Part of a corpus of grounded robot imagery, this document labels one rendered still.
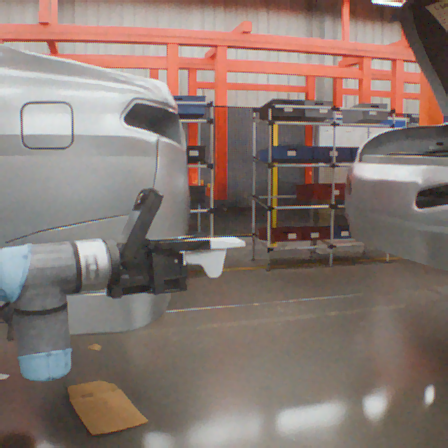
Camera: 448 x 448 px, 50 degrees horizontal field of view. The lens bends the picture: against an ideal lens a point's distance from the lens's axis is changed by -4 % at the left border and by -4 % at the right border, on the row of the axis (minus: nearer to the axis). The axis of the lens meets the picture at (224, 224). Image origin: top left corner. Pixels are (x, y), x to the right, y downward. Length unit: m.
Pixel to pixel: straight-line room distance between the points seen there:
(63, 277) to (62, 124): 1.05
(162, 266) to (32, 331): 0.20
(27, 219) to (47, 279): 1.04
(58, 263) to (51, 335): 0.10
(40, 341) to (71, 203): 1.03
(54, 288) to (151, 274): 0.14
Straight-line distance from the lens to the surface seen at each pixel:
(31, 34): 7.71
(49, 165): 1.70
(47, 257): 0.70
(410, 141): 4.19
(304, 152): 5.86
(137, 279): 0.75
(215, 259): 0.74
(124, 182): 1.70
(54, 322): 0.72
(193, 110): 5.41
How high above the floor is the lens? 1.38
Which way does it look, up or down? 8 degrees down
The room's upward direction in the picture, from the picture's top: straight up
